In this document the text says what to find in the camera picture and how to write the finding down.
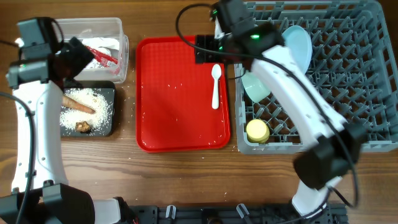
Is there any white plastic spoon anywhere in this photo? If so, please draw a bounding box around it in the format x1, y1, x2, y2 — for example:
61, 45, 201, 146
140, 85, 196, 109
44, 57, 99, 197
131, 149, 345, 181
211, 64, 222, 110

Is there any red and white wrapper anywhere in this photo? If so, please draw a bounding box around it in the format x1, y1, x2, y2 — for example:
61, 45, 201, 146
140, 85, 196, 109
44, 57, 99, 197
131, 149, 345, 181
82, 37, 120, 75

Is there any white rice pile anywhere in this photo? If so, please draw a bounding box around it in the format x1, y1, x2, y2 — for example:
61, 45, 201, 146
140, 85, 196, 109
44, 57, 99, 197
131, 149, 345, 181
60, 88, 114, 132

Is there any light green bowl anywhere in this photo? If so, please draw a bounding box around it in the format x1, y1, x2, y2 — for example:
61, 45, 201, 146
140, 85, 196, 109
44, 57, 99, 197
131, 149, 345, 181
241, 70, 271, 103

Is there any brown food scrap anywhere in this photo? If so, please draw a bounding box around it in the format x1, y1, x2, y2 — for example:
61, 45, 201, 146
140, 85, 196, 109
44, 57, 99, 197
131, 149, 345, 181
75, 121, 91, 133

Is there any large light blue plate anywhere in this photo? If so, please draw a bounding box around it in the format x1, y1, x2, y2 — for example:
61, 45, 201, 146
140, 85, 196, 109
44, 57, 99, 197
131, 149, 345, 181
282, 26, 313, 74

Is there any yellow plastic cup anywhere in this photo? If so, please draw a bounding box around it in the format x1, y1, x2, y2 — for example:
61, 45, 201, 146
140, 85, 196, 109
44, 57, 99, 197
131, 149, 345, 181
246, 119, 270, 144

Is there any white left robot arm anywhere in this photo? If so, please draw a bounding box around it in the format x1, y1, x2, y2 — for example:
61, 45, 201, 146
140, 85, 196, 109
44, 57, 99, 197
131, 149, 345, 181
1, 17, 129, 223

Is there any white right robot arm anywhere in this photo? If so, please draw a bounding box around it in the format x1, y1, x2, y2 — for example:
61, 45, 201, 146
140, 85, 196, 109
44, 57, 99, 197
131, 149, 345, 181
197, 1, 366, 220

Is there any clear plastic bin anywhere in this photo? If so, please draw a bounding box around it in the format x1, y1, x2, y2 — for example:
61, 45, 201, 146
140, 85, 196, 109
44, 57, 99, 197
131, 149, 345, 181
57, 17, 129, 83

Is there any black tray bin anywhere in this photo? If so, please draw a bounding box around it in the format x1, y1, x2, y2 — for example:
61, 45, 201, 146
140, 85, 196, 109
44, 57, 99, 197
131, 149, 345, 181
60, 81, 116, 137

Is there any red serving tray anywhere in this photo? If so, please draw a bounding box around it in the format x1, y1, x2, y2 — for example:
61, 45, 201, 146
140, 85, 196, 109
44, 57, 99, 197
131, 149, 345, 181
136, 37, 231, 153

